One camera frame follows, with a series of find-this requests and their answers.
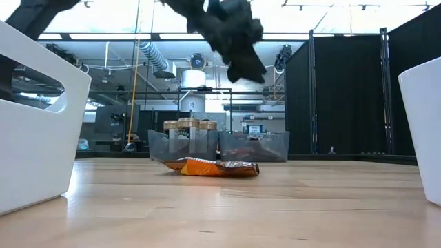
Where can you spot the white plastic bin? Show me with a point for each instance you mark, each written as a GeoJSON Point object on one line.
{"type": "Point", "coordinates": [427, 137]}
{"type": "Point", "coordinates": [34, 155]}

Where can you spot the orange snack bag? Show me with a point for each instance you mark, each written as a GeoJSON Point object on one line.
{"type": "Point", "coordinates": [206, 168]}

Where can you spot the grey translucent plastic bin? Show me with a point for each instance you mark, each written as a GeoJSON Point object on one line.
{"type": "Point", "coordinates": [182, 148]}
{"type": "Point", "coordinates": [255, 148]}

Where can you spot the white cylindrical tank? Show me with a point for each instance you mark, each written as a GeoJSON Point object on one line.
{"type": "Point", "coordinates": [193, 78]}

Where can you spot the black partition curtain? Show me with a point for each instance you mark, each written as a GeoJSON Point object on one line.
{"type": "Point", "coordinates": [348, 86]}

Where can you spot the ribbed ventilation duct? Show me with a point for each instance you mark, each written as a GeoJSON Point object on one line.
{"type": "Point", "coordinates": [153, 55]}

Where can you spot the black aluminium table frame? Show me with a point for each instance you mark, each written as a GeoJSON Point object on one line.
{"type": "Point", "coordinates": [110, 154]}

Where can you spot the ceiling light strip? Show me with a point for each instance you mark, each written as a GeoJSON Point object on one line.
{"type": "Point", "coordinates": [181, 36]}
{"type": "Point", "coordinates": [50, 36]}
{"type": "Point", "coordinates": [110, 36]}
{"type": "Point", "coordinates": [286, 36]}

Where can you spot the tan lid spice jar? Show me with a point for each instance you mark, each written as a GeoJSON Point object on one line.
{"type": "Point", "coordinates": [209, 125]}
{"type": "Point", "coordinates": [171, 125]}
{"type": "Point", "coordinates": [189, 128]}

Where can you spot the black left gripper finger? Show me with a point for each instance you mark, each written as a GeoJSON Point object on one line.
{"type": "Point", "coordinates": [246, 70]}

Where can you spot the black round fan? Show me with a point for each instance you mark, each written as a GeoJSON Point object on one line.
{"type": "Point", "coordinates": [198, 61]}

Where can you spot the black hanging device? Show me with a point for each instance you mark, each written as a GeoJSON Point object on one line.
{"type": "Point", "coordinates": [284, 55]}

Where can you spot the blue box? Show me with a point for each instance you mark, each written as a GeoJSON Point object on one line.
{"type": "Point", "coordinates": [255, 129]}

